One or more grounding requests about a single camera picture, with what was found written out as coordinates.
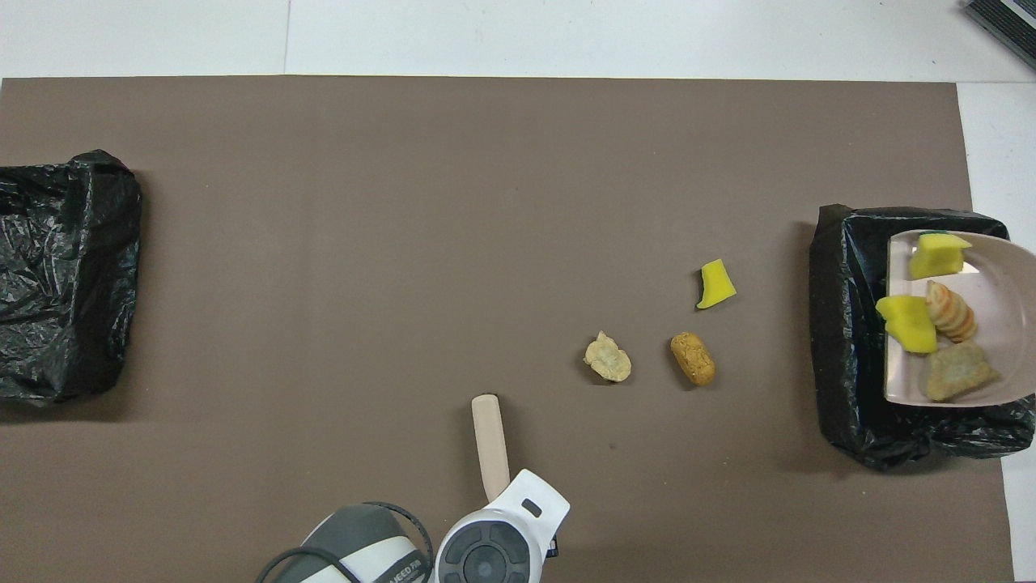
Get beige hand brush black bristles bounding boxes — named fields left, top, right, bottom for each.
left=471, top=394, right=512, bottom=503

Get pale tan bread piece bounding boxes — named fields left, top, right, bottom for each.
left=584, top=330, right=633, bottom=384

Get pale yellow bread piece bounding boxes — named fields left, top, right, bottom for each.
left=924, top=340, right=1002, bottom=403

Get notched green yellow sponge piece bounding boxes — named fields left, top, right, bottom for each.
left=908, top=232, right=973, bottom=281

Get beige plastic dustpan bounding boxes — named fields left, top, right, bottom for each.
left=882, top=230, right=1036, bottom=407

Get black bag lined bin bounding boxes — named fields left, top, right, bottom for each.
left=809, top=203, right=1036, bottom=472
left=0, top=149, right=143, bottom=407

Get orange brown bread piece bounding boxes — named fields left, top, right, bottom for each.
left=669, top=331, right=717, bottom=388

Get brown table mat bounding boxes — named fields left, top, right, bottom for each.
left=0, top=76, right=1016, bottom=583

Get dark ribbed device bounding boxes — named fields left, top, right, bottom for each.
left=963, top=0, right=1036, bottom=71

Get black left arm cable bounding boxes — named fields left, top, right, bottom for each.
left=257, top=500, right=434, bottom=583

